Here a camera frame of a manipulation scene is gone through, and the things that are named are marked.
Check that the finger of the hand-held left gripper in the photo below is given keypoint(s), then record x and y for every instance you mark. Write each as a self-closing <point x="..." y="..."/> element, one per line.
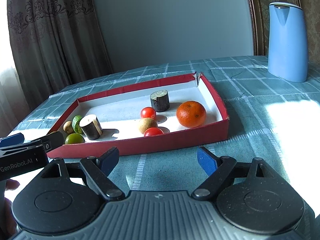
<point x="53" y="138"/>
<point x="12" y="140"/>

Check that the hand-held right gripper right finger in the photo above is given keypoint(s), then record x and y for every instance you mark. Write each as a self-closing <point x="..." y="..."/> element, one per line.
<point x="207" y="161"/>

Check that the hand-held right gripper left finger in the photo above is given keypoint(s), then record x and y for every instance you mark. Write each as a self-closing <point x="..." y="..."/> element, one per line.
<point x="110" y="159"/>

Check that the round green fruit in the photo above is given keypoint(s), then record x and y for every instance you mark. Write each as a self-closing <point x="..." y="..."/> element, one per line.
<point x="74" y="139"/>

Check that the red cardboard box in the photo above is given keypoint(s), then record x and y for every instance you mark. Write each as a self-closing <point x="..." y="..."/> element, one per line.
<point x="175" y="140"/>

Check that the dark sugarcane segment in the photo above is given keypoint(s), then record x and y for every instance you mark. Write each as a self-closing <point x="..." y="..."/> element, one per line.
<point x="160" y="103"/>
<point x="91" y="130"/>

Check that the person's left hand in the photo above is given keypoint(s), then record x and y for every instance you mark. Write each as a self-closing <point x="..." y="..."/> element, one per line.
<point x="12" y="185"/>

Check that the small brown round fruit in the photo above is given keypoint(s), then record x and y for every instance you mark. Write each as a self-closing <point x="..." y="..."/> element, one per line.
<point x="68" y="127"/>

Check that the oval green fruit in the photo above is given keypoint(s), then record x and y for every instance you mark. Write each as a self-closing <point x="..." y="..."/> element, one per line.
<point x="77" y="124"/>

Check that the white sheer curtain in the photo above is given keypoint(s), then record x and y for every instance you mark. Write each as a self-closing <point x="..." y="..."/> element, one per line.
<point x="7" y="92"/>

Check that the orange mandarin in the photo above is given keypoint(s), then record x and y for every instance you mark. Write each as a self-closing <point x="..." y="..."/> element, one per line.
<point x="191" y="115"/>

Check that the large brown round fruit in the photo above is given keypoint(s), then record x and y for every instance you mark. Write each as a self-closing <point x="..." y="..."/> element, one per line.
<point x="147" y="125"/>

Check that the red cherry tomato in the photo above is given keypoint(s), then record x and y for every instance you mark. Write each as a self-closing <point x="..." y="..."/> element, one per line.
<point x="148" y="113"/>
<point x="153" y="132"/>

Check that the teal checked tablecloth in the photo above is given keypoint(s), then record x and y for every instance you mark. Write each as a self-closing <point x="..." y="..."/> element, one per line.
<point x="250" y="110"/>

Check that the brown patterned curtain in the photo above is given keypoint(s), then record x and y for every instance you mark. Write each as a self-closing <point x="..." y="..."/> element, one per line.
<point x="55" y="42"/>

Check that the blue kettle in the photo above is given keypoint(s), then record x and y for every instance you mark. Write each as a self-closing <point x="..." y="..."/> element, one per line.
<point x="287" y="45"/>

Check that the dark wooden frame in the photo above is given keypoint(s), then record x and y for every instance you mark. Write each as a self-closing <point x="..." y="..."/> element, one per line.
<point x="257" y="30"/>

